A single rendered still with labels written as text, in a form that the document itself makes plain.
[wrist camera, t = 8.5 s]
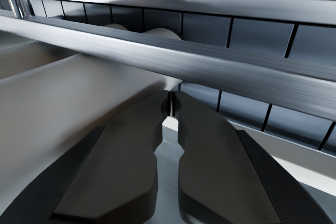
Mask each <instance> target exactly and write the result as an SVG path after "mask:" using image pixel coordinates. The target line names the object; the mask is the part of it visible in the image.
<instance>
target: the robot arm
mask: <svg viewBox="0 0 336 224"><path fill-rule="evenodd" d="M171 109H172V117H175V118H176V120H177V121H178V143H179V145H180V146H181V147H182V148H183V150H184V154H183V155H182V156H181V158H180V160H179V172H178V209H179V215H180V217H181V219H182V220H183V221H184V222H185V223H187V224H334V223H333V222H332V220H331V219H330V218H329V216H328V215H327V214H326V212H325V211H324V210H323V209H322V207H321V206H320V205H319V204H318V203H317V201H316V200H315V199H314V198H313V197H312V196H311V194H310V193H309V192H308V191H307V190H306V189H305V188H304V187H303V186H302V185H301V184H300V183H299V182H298V181H297V180H296V179H295V178H294V177H293V176H292V175H291V174H290V173H289V172H288V171H287V170H286V169H285V168H284V167H283V166H282V165H280V164H279V163H278V162H277V161H276V160H275V159H274V158H273V157H272V156H271V155H270V154H269V153H268V152H267V151H266V150H265V149H264V148H263V147H262V146H260V145H259V144H258V143H257V142H256V141H255V140H254V139H253V138H252V137H251V136H250V135H249V134H248V133H247V132H246V131H245V130H237V129H236V128H235V127H234V126H233V125H232V124H231V123H230V122H229V121H228V120H226V119H225V118H224V117H223V116H222V115H220V114H219V113H217V112H216V111H215V110H213V109H212V108H210V107H209V106H207V105H205V104H204V103H202V102H200V101H198V100H197V99H195V98H193V97H192V96H190V95H188V94H187V93H185V92H183V91H181V90H177V91H169V90H162V91H160V92H158V93H156V94H154V95H152V96H150V97H148V98H146V99H144V100H142V101H140V102H138V103H137V104H135V105H133V106H131V107H129V108H128V109H126V110H125V111H123V112H122V113H120V114H119V115H118V116H116V117H115V118H114V119H112V120H111V121H110V122H109V123H108V124H107V125H105V126H97V127H96V128H95V129H93V130H92V131H91V132H90V133H89V134H87V135H86V136H85V137H84V138H83V139H81V140H80V141H79V142H78V143H77V144H75V145H74V146H73V147H72V148H70V149H69V150H68V151H67V152H66V153H64V154H63V155H62V156H61V157H60V158H58V159H57V160H56V161H55V162H54V163H52V164H51V165H50V166H49V167H48V168H46V169H45V170H44V171H43V172H42V173H41V174H40V175H38V176H37V177H36V178H35V179H34V180H33V181H32V182H31V183H30V184H29V185H28V186H27V187H26V188H25V189H24V190H23V191H22V192H21V193H20V194H19V195H18V196H17V197H16V199H15V200H14V201H13V202H12V203H11V204H10V205H9V207H8V208H7V209H6V210H5V211H4V213H3V214H2V215H1V216H0V224H144V223H145V222H147V221H149V220H150V219H151V218H152V217H153V215H154V214H155V211H156V204H157V196H158V189H159V186H158V160H157V157H156V155H155V154H154V153H155V151H156V149H157V148H158V147H159V145H160V144H161V143H162V142H163V123H164V121H165V120H166V119H167V118H168V117H171Z"/></svg>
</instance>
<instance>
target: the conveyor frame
mask: <svg viewBox="0 0 336 224"><path fill-rule="evenodd" d="M67 1H77V2H88V3H98V4H109V5H119V6H130V7H140V8H151V9H162V10H172V11H183V12H193V13H204V14H214V15H225V16H235V17H246V18H256V19H267V20H277V21H288V22H299V23H309V24H320V25H330V26H336V0H67ZM229 122H230V123H232V124H235V125H237V126H240V127H243V128H246V129H249V130H252V131H255V132H258V133H261V134H264V135H267V136H270V137H273V138H276V139H279V140H281V141H284V142H287V143H290V144H293V145H296V146H299V147H302V148H305V149H308V150H311V151H314V152H317V153H320V154H323V155H326V156H328V157H331V158H334V159H336V157H335V156H332V155H329V154H326V153H323V152H321V148H322V146H323V144H324V142H322V143H321V145H320V147H319V149H318V150H314V149H311V148H308V147H305V146H302V145H299V144H296V143H293V142H291V141H288V140H285V139H282V138H279V137H276V136H273V135H270V134H267V133H264V131H265V128H266V125H267V124H265V123H264V125H263V128H262V131H258V130H255V129H252V128H249V127H246V126H243V125H240V124H237V123H234V122H231V121H229Z"/></svg>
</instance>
